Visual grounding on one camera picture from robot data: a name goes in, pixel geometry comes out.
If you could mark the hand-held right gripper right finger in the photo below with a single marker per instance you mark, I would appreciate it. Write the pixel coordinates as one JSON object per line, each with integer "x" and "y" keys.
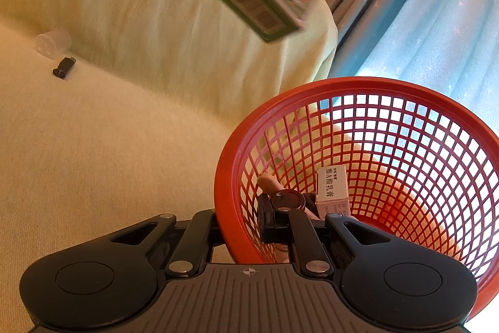
{"x": 267, "y": 220}

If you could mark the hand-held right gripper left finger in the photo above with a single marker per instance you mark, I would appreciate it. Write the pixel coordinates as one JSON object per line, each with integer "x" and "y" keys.
{"x": 195, "y": 235}

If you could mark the round black lid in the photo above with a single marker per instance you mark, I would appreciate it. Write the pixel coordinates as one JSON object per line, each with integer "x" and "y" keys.
{"x": 287, "y": 199}

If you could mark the white medicine box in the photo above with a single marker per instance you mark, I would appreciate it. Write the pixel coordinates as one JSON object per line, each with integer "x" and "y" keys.
{"x": 331, "y": 188}

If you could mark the red plastic mesh basket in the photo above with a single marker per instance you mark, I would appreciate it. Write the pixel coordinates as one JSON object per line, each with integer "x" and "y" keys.
{"x": 409, "y": 169}

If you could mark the yellow blanket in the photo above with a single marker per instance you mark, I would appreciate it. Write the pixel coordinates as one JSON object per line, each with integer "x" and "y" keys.
{"x": 136, "y": 103}

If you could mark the clear plastic cup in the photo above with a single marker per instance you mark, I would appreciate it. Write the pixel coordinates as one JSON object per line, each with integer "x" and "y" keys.
{"x": 52, "y": 43}

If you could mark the blue sheer curtain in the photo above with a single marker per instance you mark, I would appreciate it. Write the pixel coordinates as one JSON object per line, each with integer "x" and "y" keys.
{"x": 440, "y": 24}

